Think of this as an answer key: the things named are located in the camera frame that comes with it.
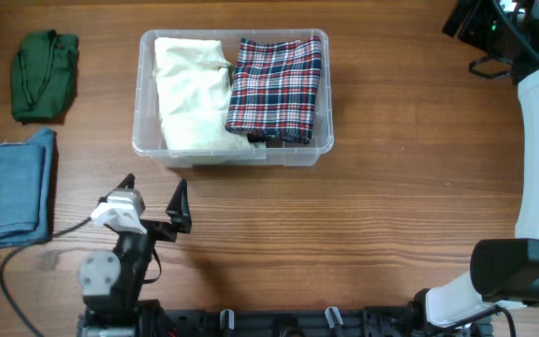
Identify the black cloth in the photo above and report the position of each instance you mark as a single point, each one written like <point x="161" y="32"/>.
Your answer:
<point x="257" y="138"/>

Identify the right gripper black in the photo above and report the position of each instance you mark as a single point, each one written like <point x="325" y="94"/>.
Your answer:
<point x="484" y="11"/>

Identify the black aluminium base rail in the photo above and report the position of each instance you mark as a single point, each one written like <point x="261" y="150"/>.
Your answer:
<point x="367" y="322"/>

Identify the clear plastic storage container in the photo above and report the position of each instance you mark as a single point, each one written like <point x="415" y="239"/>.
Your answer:
<point x="147" y="137"/>

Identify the cream white cloth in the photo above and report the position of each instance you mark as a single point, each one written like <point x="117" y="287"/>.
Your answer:
<point x="193" y="81"/>

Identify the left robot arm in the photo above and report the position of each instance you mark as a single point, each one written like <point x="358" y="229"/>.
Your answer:
<point x="111" y="280"/>

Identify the green cloth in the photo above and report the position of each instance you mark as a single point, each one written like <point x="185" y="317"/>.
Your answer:
<point x="43" y="76"/>

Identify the red plaid cloth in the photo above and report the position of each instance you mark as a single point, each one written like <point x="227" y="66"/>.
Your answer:
<point x="274" y="89"/>

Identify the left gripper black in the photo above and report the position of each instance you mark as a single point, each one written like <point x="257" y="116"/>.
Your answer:
<point x="178" y="211"/>

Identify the folded blue denim jeans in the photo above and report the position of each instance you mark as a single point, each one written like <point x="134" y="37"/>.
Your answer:
<point x="25" y="175"/>

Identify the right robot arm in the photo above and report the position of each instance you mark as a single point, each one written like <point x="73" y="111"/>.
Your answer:
<point x="503" y="274"/>

